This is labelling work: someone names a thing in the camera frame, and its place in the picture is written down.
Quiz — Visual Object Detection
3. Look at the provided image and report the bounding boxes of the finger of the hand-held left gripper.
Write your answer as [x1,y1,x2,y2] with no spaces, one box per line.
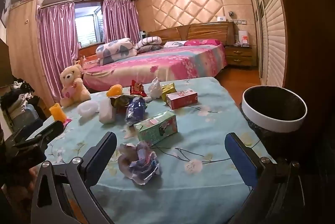
[13,121,65,152]
[12,118,45,143]

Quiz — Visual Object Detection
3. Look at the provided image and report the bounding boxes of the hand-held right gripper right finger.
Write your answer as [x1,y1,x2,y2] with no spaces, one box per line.
[224,132,309,224]

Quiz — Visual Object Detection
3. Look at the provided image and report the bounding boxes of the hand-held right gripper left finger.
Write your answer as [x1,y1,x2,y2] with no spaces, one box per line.
[31,132,117,224]

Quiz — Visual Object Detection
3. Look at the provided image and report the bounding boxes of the orange foam net sleeve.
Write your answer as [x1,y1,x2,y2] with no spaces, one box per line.
[50,103,67,122]

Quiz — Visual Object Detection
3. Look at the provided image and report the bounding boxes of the printed paper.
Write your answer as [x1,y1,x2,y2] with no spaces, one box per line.
[117,142,161,185]

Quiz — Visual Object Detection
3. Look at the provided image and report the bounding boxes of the white foam ring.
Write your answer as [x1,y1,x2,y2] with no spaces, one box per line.
[77,101,99,118]

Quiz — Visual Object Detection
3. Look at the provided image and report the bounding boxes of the white foam net sleeve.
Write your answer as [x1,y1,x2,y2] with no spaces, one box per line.
[99,98,117,124]

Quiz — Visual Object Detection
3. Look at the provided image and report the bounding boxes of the white rimmed trash bin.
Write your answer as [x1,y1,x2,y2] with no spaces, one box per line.
[240,85,308,146]

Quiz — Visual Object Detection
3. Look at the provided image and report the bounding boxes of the blue plastic wrapper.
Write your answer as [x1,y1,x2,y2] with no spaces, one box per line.
[125,96,148,126]

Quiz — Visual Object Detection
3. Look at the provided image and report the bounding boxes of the green drink carton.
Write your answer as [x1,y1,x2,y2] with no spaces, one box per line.
[133,111,178,146]

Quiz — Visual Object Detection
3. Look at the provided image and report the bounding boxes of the green snack wrapper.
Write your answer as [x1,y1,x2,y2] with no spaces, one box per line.
[108,94,135,112]

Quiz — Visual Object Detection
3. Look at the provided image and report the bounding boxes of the yellow spiky ball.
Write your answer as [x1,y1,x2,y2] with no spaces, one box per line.
[106,85,123,97]

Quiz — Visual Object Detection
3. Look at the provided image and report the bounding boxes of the red snack packet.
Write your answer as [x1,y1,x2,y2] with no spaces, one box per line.
[129,80,147,97]

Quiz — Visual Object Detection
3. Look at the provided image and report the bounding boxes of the white tissue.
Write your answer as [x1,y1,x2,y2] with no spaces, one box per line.
[148,77,164,98]

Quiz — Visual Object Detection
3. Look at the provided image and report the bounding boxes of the yellow snack packet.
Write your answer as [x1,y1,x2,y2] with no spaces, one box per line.
[161,82,176,101]

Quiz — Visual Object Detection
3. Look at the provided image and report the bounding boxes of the pile of clothes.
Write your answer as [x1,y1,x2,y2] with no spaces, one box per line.
[0,77,40,120]

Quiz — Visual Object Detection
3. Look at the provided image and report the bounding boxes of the cream teddy bear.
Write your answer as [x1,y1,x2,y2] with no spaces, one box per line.
[60,64,91,108]

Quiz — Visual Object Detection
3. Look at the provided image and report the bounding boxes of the light wooden wardrobe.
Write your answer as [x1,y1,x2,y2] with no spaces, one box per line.
[6,0,51,115]

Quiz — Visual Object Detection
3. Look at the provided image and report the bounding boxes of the pink satin curtain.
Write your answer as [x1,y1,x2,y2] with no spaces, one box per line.
[102,0,140,44]
[38,3,79,101]

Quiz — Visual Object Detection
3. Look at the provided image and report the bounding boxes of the folded quilt with blue hearts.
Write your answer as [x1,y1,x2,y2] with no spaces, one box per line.
[95,38,138,65]

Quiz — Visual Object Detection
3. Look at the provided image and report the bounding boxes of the wooden nightstand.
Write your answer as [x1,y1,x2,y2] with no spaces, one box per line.
[224,45,253,67]

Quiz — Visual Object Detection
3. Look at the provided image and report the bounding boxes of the bed with pink floral sheet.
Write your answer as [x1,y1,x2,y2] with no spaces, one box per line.
[82,43,228,88]

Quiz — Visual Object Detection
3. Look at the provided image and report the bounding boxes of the window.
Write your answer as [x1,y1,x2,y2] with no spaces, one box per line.
[75,1,103,48]

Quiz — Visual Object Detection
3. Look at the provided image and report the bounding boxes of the louvred wardrobe doors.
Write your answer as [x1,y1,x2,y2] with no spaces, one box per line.
[239,0,288,88]

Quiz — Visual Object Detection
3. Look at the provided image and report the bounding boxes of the white appliance with orange label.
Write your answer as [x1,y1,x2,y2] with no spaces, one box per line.
[238,31,250,47]

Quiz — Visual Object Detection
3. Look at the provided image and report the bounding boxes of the folded grey patterned quilt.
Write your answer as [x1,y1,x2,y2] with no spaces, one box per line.
[135,36,164,54]

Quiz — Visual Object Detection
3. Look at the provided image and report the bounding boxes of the pink pillow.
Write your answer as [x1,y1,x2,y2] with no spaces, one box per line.
[183,39,223,47]

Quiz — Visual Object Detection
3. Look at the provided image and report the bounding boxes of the wooden headboard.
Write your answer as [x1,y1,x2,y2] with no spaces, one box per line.
[147,22,234,46]

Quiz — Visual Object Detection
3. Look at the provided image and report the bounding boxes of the white pillow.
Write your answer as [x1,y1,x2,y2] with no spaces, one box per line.
[164,41,187,48]

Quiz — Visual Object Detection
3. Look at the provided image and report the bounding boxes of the brown wooden door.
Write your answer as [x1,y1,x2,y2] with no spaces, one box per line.
[263,0,335,162]

